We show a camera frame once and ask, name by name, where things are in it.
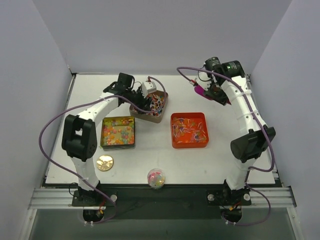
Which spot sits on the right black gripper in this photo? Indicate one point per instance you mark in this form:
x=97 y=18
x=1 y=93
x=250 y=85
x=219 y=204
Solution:
x=217 y=94

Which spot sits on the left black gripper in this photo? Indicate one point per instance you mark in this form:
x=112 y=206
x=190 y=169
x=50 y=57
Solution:
x=144 y=100

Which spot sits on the purple plastic scoop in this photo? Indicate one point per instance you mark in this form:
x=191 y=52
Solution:
x=199 y=90

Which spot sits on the beige tin with lollipops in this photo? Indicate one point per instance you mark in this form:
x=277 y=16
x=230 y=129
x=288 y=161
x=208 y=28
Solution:
x=158 y=104

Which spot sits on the gold tin with star candies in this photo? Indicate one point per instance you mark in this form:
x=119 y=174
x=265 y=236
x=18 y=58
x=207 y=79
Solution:
x=118 y=133

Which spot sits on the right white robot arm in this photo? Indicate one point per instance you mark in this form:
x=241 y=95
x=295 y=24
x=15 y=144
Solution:
x=226 y=83

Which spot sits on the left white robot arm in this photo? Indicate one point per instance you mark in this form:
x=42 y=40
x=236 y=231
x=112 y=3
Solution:
x=79 y=138

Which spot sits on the orange tray with lollipops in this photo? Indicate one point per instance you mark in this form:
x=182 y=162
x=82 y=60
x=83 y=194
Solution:
x=188 y=130

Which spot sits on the gold jar lid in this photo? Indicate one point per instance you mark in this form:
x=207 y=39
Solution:
x=105 y=163

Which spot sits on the clear glass jar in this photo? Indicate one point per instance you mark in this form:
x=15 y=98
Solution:
x=156 y=178

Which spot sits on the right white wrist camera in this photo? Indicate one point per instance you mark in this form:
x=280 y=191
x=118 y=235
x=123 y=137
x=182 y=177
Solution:
x=203 y=83

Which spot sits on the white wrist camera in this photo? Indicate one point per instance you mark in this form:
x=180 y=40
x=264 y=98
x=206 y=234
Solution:
x=203 y=83
x=148 y=87

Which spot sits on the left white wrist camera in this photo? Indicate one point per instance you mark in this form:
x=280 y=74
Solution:
x=148 y=87

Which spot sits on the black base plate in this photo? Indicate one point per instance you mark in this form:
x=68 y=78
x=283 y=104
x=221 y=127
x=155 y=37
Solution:
x=161 y=211

